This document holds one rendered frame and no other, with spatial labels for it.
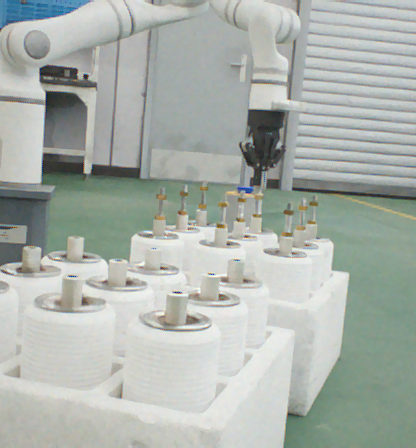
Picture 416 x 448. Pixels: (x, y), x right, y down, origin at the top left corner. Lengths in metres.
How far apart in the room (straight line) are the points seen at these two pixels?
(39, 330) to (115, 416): 0.12
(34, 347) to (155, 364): 0.13
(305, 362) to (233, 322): 0.39
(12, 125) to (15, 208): 0.17
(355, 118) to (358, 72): 0.41
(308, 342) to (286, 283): 0.10
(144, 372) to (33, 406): 0.11
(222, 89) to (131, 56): 0.85
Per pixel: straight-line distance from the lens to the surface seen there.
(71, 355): 0.75
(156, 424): 0.69
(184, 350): 0.70
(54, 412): 0.73
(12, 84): 1.52
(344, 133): 6.75
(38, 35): 1.50
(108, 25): 1.58
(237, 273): 0.95
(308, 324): 1.18
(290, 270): 1.20
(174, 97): 6.49
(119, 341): 0.86
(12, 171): 1.50
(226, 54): 6.57
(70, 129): 6.47
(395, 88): 6.95
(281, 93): 1.46
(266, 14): 1.46
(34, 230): 1.50
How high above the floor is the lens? 0.44
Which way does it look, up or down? 7 degrees down
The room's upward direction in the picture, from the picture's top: 5 degrees clockwise
